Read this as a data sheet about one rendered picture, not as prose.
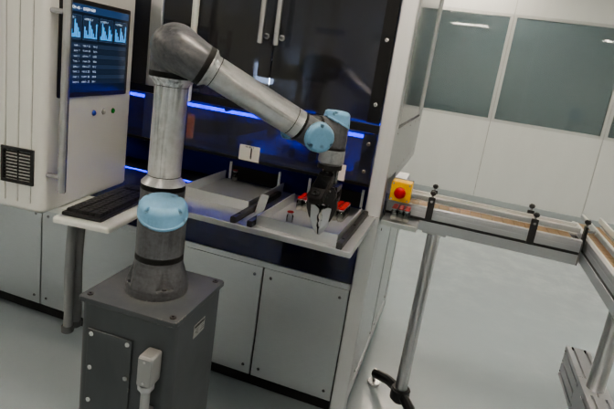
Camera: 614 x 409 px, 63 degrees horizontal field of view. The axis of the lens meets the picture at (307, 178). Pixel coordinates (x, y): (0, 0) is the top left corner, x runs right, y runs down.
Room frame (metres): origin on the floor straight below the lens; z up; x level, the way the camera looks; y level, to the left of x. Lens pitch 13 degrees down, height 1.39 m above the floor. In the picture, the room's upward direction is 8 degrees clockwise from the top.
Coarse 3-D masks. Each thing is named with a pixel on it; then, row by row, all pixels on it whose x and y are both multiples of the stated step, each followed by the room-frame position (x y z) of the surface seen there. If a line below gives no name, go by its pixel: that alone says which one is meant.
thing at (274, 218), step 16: (272, 208) 1.58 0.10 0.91; (288, 208) 1.69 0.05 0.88; (256, 224) 1.47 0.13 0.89; (272, 224) 1.45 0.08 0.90; (288, 224) 1.44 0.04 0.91; (304, 224) 1.55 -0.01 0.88; (336, 224) 1.60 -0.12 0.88; (352, 224) 1.58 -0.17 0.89; (320, 240) 1.41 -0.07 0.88; (336, 240) 1.39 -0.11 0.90
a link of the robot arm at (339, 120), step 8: (328, 112) 1.39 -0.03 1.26; (336, 112) 1.39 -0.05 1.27; (344, 112) 1.40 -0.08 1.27; (328, 120) 1.39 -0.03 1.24; (336, 120) 1.38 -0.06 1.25; (344, 120) 1.39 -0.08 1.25; (336, 128) 1.38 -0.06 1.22; (344, 128) 1.39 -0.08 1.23; (336, 136) 1.38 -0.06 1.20; (344, 136) 1.39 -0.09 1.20; (336, 144) 1.38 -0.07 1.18; (344, 144) 1.40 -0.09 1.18
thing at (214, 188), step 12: (204, 180) 1.82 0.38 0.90; (216, 180) 1.92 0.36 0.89; (228, 180) 1.96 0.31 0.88; (192, 192) 1.66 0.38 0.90; (204, 192) 1.64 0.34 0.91; (216, 192) 1.76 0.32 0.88; (228, 192) 1.79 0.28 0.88; (240, 192) 1.81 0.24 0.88; (252, 192) 1.84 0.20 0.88; (264, 192) 1.86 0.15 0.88; (228, 204) 1.62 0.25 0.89; (240, 204) 1.61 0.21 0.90
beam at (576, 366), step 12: (576, 348) 1.62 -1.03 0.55; (564, 360) 1.61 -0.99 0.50; (576, 360) 1.54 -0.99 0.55; (588, 360) 1.57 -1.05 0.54; (564, 372) 1.57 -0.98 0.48; (576, 372) 1.46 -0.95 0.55; (588, 372) 1.47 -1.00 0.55; (564, 384) 1.55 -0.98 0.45; (576, 384) 1.43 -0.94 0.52; (576, 396) 1.40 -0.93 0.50; (588, 396) 1.33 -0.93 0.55; (600, 396) 1.34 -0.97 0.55; (576, 408) 1.37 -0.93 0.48; (588, 408) 1.28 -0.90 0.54; (600, 408) 1.28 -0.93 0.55; (612, 408) 1.29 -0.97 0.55
